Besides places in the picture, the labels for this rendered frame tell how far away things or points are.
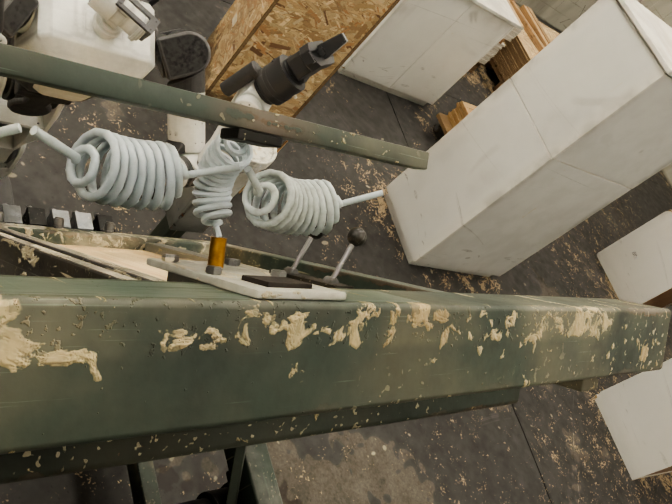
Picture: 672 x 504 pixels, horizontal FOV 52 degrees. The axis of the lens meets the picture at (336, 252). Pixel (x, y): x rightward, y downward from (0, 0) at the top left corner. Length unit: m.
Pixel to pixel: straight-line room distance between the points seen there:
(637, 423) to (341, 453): 2.40
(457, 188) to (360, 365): 3.36
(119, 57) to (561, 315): 1.08
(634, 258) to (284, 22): 3.89
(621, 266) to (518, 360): 5.52
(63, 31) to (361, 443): 2.28
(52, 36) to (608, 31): 2.77
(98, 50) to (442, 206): 2.76
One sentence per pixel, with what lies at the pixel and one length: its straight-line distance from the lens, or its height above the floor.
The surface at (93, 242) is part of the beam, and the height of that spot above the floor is 0.90.
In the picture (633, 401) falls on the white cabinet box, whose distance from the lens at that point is 4.96.
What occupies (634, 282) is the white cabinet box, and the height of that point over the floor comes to 0.18.
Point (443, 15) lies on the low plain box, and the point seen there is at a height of 0.74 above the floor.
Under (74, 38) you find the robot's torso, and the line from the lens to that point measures 1.55.
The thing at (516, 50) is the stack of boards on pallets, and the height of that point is 0.38.
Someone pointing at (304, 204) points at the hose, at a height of 1.83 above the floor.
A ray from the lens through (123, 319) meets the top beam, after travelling 0.49.
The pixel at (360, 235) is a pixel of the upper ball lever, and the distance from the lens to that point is 1.30.
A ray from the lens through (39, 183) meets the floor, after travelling 3.04.
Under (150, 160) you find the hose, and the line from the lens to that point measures 0.61.
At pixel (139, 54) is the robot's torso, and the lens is 1.61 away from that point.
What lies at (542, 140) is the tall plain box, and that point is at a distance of 3.71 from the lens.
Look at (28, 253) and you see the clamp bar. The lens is 1.08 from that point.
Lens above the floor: 2.26
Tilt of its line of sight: 37 degrees down
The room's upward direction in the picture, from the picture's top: 50 degrees clockwise
